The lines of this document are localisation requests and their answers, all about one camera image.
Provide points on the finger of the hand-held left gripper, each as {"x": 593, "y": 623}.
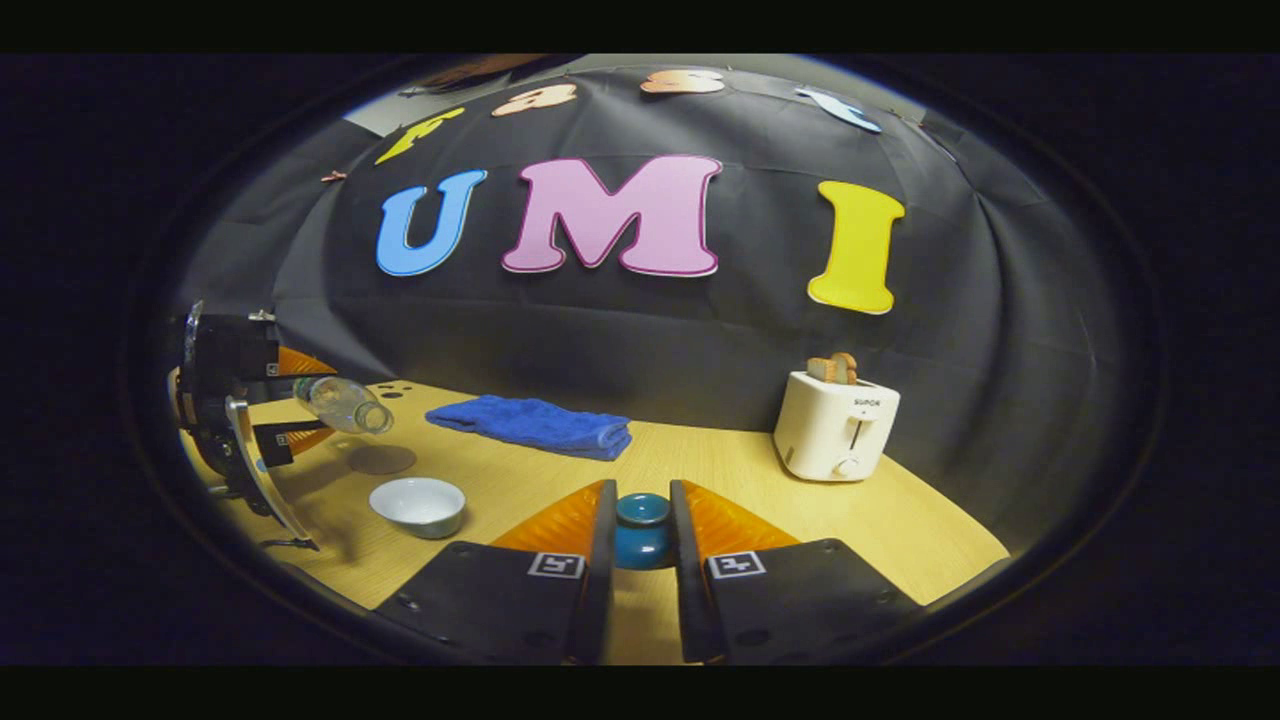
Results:
{"x": 290, "y": 440}
{"x": 300, "y": 364}

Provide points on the clear plastic water bottle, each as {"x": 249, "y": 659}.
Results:
{"x": 345, "y": 403}

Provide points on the white toaster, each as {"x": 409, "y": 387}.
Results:
{"x": 830, "y": 435}

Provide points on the blue teacup lid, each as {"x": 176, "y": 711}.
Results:
{"x": 642, "y": 535}

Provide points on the round brown coaster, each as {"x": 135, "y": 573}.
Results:
{"x": 382, "y": 460}

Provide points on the black backdrop cloth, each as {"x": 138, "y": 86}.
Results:
{"x": 700, "y": 340}

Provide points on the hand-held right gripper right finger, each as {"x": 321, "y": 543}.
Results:
{"x": 692, "y": 600}

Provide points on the white teacup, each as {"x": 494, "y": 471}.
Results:
{"x": 418, "y": 505}

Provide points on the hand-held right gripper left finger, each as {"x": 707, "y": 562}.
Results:
{"x": 595, "y": 600}

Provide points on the toasted bread slice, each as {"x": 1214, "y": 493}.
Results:
{"x": 820, "y": 370}
{"x": 847, "y": 367}

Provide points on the blue folded towel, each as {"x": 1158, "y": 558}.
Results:
{"x": 535, "y": 425}

